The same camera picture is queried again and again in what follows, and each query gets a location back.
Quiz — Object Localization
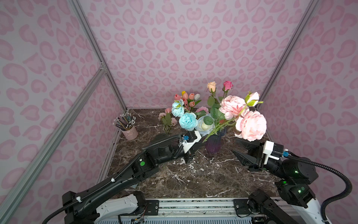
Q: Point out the purple glass vase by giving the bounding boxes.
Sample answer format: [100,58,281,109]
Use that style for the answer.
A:
[205,129,227,155]

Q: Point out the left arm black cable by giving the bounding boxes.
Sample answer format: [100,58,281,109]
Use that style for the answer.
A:
[41,135,182,224]

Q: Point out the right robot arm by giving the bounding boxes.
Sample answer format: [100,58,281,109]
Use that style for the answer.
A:
[233,140,323,224]

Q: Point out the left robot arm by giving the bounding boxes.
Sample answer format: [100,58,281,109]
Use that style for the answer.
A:
[62,131,204,224]

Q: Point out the magenta rose stem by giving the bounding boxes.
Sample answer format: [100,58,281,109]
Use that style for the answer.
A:
[222,81,234,98]

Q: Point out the pink tulip bunch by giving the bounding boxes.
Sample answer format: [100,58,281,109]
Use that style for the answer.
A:
[174,91,202,112]

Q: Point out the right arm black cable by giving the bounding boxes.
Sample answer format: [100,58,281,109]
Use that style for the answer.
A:
[283,152,353,223]

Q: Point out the pink pen cup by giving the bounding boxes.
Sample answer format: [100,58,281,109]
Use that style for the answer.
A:
[113,111,138,141]

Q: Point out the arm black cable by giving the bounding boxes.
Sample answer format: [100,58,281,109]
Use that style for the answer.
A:
[283,152,353,223]
[41,135,182,224]

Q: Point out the teal carnation flower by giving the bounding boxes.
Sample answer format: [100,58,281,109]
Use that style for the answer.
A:
[179,113,198,131]

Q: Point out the white cream rose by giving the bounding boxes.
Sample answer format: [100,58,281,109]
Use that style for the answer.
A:
[195,114,214,136]

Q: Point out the small pink flower stem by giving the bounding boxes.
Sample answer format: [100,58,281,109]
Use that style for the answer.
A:
[158,108,178,134]

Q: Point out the pink carnation flower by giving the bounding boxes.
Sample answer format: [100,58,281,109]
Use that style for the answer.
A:
[196,106,209,114]

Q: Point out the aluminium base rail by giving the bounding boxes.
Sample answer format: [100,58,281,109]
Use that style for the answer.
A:
[96,197,280,224]

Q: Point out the peach rose stem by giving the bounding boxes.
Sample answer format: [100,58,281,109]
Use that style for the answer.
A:
[207,81,218,107]

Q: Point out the small teal white flower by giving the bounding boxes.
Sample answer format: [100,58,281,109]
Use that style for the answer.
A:
[172,99,185,117]

